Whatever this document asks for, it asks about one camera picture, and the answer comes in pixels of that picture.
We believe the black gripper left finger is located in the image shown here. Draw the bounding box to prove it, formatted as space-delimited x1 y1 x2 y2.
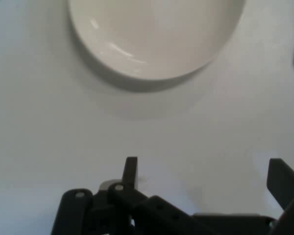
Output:
50 156 213 235

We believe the white round ceramic plate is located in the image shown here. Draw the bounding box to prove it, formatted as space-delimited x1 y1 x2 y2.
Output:
68 0 245 93

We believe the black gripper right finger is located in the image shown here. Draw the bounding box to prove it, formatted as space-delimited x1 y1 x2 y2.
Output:
266 158 294 235

